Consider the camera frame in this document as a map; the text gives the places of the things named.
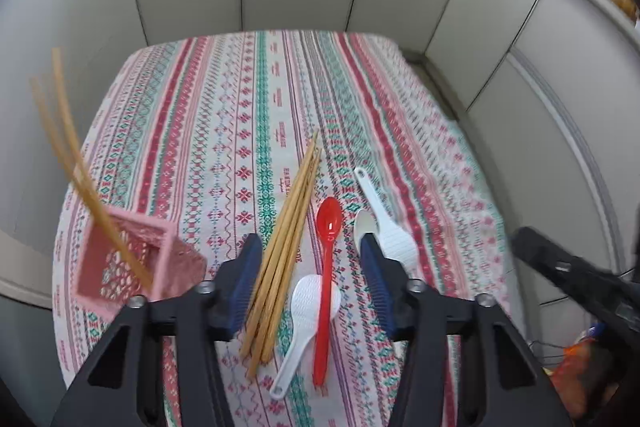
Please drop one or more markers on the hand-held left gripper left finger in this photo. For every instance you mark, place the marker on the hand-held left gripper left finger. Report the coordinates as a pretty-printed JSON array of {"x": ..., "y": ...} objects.
[{"x": 245, "y": 288}]

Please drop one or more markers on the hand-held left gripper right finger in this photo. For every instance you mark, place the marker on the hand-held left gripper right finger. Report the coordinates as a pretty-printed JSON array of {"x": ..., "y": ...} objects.
[{"x": 380, "y": 283}]

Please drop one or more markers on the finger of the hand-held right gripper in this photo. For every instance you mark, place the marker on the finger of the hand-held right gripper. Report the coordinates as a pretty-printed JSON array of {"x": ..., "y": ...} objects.
[{"x": 532, "y": 244}]

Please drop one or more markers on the white plastic spoon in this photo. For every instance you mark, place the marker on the white plastic spoon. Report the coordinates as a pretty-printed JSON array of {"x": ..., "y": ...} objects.
[{"x": 365, "y": 222}]

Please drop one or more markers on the bundle of wooden chopsticks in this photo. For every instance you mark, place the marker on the bundle of wooden chopsticks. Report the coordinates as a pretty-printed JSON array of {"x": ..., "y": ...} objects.
[{"x": 287, "y": 227}]

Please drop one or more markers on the pink plastic utensil basket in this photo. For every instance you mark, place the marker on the pink plastic utensil basket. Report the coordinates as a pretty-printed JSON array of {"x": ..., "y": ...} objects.
[{"x": 172, "y": 267}]

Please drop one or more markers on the red plastic spoon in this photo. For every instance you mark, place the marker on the red plastic spoon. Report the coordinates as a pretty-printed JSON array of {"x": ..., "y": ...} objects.
[{"x": 330, "y": 217}]

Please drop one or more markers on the long bamboo chopstick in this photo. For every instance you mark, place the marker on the long bamboo chopstick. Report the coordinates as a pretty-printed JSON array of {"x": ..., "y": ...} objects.
[
  {"x": 46, "y": 119},
  {"x": 65, "y": 107}
]

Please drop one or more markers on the patterned striped tablecloth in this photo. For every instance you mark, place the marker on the patterned striped tablecloth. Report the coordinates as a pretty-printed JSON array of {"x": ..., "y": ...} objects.
[{"x": 225, "y": 107}]

